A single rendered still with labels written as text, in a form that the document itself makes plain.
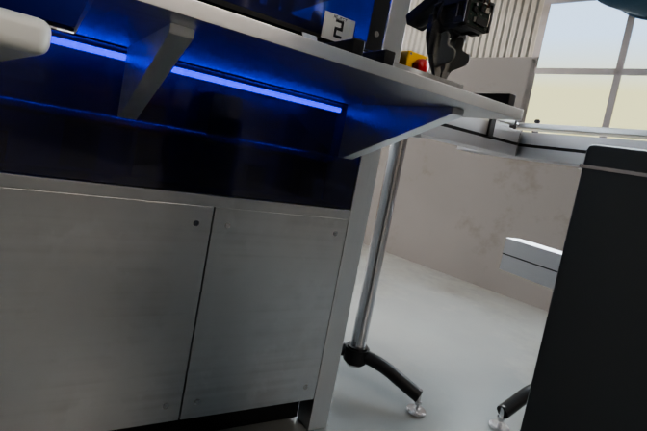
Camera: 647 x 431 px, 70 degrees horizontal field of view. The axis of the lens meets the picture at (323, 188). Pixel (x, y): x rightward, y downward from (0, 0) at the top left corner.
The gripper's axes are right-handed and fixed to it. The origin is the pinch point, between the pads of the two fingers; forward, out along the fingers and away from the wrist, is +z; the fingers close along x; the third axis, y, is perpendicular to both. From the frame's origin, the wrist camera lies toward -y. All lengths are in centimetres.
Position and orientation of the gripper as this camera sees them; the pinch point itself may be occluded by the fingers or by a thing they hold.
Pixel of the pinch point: (436, 77)
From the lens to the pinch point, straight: 93.0
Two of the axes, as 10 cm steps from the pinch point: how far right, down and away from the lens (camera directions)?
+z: -1.9, 9.8, 0.9
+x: 8.4, 1.1, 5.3
